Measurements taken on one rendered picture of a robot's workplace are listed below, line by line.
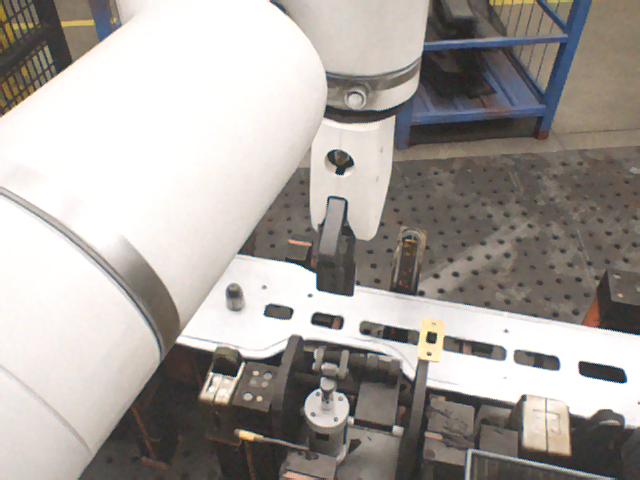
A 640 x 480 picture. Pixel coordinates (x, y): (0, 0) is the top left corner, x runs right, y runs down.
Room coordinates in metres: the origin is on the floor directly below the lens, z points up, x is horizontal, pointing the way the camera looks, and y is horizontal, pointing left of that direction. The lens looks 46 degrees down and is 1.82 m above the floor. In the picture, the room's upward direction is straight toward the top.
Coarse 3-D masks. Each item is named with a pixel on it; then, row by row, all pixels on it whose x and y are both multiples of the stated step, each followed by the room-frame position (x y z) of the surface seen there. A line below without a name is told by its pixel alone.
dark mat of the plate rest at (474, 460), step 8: (472, 456) 0.30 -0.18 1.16; (472, 464) 0.29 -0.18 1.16; (480, 464) 0.29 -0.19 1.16; (488, 464) 0.29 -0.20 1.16; (496, 464) 0.29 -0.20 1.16; (504, 464) 0.29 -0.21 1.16; (512, 464) 0.29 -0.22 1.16; (472, 472) 0.28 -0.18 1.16; (480, 472) 0.28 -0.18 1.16; (488, 472) 0.28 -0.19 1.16; (496, 472) 0.28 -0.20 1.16; (504, 472) 0.28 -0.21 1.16; (512, 472) 0.28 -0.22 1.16; (520, 472) 0.28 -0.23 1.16; (528, 472) 0.28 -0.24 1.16; (536, 472) 0.28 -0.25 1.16; (544, 472) 0.28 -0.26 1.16; (552, 472) 0.28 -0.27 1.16
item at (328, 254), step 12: (336, 204) 0.31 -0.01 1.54; (336, 216) 0.30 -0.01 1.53; (324, 228) 0.30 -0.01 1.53; (336, 228) 0.30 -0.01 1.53; (324, 240) 0.29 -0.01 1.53; (336, 240) 0.29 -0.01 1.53; (324, 252) 0.28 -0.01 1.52; (336, 252) 0.29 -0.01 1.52; (324, 264) 0.29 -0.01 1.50; (336, 264) 0.28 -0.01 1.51
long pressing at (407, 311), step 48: (288, 288) 0.69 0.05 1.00; (192, 336) 0.59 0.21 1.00; (240, 336) 0.59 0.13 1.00; (288, 336) 0.59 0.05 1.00; (336, 336) 0.59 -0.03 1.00; (480, 336) 0.59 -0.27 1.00; (528, 336) 0.59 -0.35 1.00; (576, 336) 0.59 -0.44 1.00; (624, 336) 0.59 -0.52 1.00; (432, 384) 0.49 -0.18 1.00; (480, 384) 0.50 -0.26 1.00; (528, 384) 0.49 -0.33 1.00; (576, 384) 0.49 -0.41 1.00; (624, 384) 0.49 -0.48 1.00
